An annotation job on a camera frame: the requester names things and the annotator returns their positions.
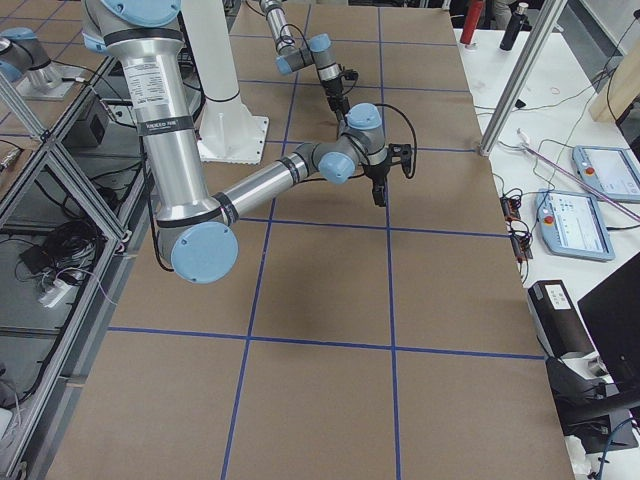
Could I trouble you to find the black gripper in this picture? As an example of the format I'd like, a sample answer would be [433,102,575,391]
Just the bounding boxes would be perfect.
[325,90,350,118]
[363,160,392,207]

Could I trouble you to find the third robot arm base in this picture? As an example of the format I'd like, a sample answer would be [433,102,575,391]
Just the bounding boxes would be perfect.
[1,27,83,101]

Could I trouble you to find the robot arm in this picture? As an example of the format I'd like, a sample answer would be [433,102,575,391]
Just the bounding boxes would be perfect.
[83,1,391,284]
[259,0,353,121]

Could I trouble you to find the small orange circuit board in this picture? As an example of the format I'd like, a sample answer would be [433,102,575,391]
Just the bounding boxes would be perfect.
[500,195,521,222]

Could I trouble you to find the red bottle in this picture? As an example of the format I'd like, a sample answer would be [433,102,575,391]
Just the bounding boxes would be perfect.
[460,0,485,46]

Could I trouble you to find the lower teach pendant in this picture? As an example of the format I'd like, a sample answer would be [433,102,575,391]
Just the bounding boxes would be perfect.
[535,190,615,262]

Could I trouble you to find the teach pendant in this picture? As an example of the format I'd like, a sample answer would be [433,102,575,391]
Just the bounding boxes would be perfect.
[572,145,639,203]
[535,190,615,262]

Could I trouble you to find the black bottle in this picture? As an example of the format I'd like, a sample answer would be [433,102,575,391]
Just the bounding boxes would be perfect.
[500,2,529,51]

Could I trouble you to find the black and brown box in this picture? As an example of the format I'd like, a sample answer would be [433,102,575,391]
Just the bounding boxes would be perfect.
[527,280,595,360]

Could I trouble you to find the upper teach pendant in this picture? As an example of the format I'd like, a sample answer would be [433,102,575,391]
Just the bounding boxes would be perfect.
[572,145,639,203]

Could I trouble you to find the black power box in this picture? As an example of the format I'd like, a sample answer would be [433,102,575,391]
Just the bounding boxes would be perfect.
[63,97,109,148]

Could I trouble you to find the wooden board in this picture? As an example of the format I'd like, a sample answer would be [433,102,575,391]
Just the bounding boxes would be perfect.
[589,41,639,122]

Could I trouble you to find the black monitor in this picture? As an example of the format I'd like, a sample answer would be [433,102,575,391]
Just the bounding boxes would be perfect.
[578,254,639,389]

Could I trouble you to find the white power strip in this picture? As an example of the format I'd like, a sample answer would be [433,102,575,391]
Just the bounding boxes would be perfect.
[39,279,71,308]

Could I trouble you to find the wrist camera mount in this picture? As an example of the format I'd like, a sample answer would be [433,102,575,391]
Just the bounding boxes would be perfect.
[341,69,359,82]
[387,143,416,179]

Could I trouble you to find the right black braided cable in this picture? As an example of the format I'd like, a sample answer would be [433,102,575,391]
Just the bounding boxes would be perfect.
[304,103,419,184]

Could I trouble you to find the black braided cable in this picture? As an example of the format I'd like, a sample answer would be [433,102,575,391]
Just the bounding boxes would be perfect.
[304,103,419,184]
[274,12,311,51]

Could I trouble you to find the left black braided cable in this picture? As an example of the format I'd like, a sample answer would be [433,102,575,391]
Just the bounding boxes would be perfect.
[274,12,311,51]

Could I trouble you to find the white metal base plate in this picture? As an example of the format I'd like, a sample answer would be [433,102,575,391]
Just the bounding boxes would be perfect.
[197,114,269,165]

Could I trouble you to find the aluminium frame column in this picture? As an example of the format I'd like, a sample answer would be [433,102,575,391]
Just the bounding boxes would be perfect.
[478,0,567,157]

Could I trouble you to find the aluminium frame rail structure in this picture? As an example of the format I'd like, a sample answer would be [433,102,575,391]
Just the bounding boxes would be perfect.
[1,59,147,479]

